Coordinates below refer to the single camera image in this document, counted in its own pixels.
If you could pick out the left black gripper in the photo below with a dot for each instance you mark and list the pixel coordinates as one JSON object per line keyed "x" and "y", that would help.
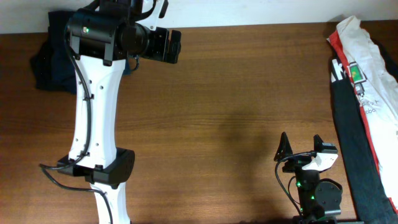
{"x": 161, "y": 44}

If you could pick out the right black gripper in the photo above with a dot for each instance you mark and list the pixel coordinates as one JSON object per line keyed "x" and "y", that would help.
{"x": 295, "y": 163}

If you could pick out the navy blue shorts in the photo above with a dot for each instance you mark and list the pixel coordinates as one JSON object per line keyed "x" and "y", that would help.
{"x": 61, "y": 74}

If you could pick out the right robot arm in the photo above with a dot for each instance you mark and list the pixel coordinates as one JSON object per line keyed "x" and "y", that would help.
{"x": 316, "y": 200}

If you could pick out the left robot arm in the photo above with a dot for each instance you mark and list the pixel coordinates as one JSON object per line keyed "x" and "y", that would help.
{"x": 100, "y": 39}

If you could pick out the dark grey garment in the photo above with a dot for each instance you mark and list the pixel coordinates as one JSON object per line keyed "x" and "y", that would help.
{"x": 370, "y": 202}

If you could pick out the white and red shirt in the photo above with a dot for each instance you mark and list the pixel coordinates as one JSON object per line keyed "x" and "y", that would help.
{"x": 375, "y": 88}

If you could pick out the folded black garment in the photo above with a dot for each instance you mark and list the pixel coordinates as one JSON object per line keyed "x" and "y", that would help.
{"x": 41, "y": 68}

